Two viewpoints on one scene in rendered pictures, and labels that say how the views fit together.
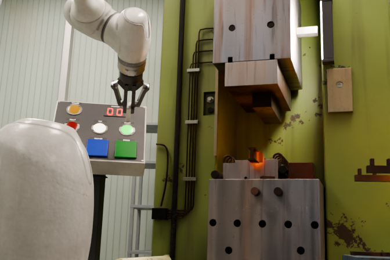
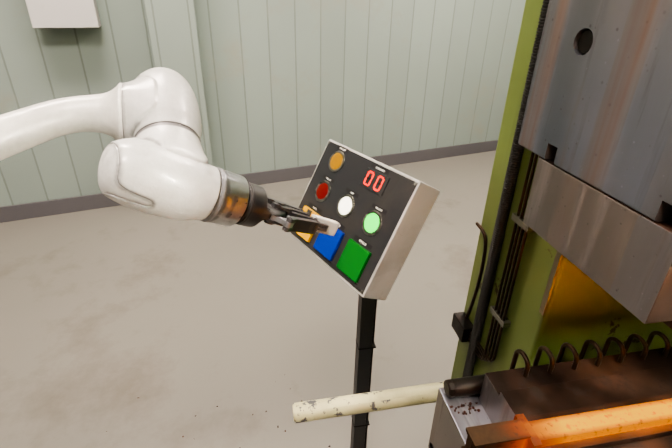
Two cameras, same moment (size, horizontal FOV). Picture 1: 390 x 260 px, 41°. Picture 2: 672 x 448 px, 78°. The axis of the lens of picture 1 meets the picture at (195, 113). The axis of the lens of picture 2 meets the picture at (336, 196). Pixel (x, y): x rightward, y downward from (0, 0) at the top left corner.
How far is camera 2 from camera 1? 170 cm
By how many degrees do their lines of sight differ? 72
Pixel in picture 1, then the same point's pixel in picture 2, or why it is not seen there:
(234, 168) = (496, 404)
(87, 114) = (345, 173)
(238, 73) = (555, 207)
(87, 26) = not seen: hidden behind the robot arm
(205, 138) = (536, 268)
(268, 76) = (627, 280)
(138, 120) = (394, 209)
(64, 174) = not seen: outside the picture
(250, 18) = (650, 13)
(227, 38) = (563, 77)
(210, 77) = not seen: hidden behind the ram
